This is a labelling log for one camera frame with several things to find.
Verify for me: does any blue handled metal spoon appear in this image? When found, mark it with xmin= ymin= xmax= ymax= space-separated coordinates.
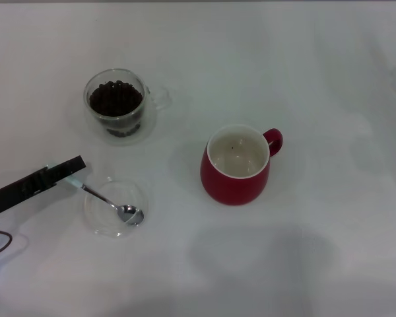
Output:
xmin=46 ymin=161 xmax=145 ymax=227

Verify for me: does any red mug white inside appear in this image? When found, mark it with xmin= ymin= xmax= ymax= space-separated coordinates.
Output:
xmin=199 ymin=123 xmax=284 ymax=206

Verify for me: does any dark coffee beans heap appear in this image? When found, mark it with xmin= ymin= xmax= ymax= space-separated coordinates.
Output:
xmin=88 ymin=79 xmax=143 ymax=138

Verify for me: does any small clear glass dish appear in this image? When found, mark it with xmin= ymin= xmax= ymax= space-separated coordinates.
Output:
xmin=84 ymin=178 xmax=152 ymax=238

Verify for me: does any clear glass cup with handle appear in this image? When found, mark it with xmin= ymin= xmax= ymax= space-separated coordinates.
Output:
xmin=82 ymin=67 xmax=171 ymax=146

